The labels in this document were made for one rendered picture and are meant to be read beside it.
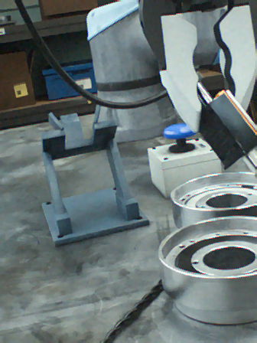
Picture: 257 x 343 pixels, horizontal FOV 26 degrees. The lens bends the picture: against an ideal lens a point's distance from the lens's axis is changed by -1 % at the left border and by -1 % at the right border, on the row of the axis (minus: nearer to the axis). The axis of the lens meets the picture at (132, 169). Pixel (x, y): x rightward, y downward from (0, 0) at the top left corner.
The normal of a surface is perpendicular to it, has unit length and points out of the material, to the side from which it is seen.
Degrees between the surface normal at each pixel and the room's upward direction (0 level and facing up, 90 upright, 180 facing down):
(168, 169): 90
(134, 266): 0
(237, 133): 59
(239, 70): 82
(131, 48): 98
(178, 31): 82
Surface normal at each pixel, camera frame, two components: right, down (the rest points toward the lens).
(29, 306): -0.14, -0.95
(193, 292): -0.59, 0.31
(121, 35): -0.09, 0.27
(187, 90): 0.17, 0.12
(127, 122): -0.17, 0.00
